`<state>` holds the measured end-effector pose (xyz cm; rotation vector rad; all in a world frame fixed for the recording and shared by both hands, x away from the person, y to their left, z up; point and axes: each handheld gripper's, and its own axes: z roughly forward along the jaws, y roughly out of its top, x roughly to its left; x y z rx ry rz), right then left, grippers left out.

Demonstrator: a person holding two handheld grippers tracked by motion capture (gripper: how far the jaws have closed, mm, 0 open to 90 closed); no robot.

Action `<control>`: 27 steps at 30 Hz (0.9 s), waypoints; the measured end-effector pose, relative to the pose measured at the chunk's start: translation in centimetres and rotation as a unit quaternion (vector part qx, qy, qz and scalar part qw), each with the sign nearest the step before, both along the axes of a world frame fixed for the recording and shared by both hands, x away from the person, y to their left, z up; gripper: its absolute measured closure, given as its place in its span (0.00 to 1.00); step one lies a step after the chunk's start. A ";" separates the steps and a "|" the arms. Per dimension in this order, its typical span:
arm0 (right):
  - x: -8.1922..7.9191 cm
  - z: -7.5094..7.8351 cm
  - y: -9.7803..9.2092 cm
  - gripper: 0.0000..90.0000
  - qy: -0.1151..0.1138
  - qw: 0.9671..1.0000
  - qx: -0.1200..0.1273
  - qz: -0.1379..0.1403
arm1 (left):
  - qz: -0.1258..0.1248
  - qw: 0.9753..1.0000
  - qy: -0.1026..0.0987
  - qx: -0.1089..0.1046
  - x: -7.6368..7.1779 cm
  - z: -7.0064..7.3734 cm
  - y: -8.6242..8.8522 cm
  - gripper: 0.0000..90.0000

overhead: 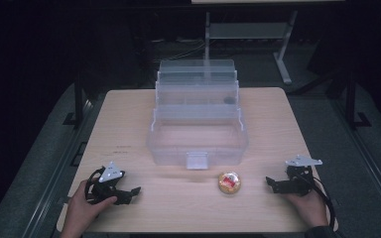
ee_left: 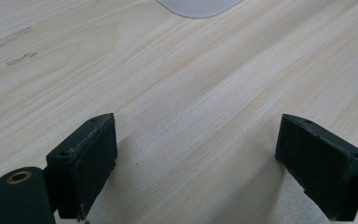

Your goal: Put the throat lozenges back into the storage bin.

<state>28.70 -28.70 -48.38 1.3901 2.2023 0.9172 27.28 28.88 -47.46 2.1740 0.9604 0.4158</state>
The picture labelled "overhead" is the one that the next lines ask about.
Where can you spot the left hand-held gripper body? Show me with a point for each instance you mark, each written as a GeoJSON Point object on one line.
{"type": "Point", "coordinates": [110, 173]}

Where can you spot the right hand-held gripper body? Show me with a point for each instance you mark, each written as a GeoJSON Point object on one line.
{"type": "Point", "coordinates": [296, 181]}

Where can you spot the clear plastic tiered storage box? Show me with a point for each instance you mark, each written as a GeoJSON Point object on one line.
{"type": "Point", "coordinates": [196, 132]}

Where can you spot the person's right hand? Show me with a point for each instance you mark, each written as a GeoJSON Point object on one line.
{"type": "Point", "coordinates": [307, 208]}

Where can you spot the person's left hand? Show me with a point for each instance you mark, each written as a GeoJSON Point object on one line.
{"type": "Point", "coordinates": [81, 208]}

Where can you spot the black metal stand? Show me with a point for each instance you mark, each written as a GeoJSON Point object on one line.
{"type": "Point", "coordinates": [78, 99]}
{"type": "Point", "coordinates": [351, 99]}

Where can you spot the aluminium floor rail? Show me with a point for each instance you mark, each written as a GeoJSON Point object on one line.
{"type": "Point", "coordinates": [56, 172]}
{"type": "Point", "coordinates": [367, 158]}

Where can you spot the grey metal table frame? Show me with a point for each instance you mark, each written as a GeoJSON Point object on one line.
{"type": "Point", "coordinates": [244, 31]}

